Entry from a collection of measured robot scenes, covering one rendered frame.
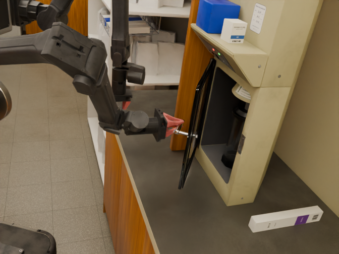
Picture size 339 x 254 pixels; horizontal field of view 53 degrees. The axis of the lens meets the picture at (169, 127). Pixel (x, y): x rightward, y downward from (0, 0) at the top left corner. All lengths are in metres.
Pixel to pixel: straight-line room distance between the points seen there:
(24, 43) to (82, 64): 0.13
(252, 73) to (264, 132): 0.22
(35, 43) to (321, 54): 1.09
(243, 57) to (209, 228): 0.57
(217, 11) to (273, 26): 0.20
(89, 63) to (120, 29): 0.56
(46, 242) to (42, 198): 0.67
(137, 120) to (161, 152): 0.46
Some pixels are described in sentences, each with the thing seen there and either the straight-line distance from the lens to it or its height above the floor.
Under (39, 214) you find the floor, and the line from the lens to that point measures 2.55.
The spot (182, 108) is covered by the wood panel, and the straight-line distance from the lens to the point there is 1.40.
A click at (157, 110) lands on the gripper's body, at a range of 1.13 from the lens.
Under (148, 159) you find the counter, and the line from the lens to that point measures 1.43.
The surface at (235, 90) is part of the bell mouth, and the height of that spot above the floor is 1.33.
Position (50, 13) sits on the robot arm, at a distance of 1.36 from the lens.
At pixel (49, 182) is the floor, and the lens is 2.80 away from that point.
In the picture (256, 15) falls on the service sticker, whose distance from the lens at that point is 1.07.
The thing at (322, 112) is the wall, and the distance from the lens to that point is 1.47.
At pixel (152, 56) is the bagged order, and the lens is 2.27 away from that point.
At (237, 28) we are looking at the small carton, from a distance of 1.04.
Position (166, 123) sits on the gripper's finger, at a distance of 1.12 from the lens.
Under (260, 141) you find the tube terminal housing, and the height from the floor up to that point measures 1.22.
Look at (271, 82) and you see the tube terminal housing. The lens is 1.05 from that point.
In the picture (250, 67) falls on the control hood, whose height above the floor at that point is 1.47.
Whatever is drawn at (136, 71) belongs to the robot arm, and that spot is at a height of 1.30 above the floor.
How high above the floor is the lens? 1.77
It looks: 30 degrees down
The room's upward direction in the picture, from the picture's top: 8 degrees clockwise
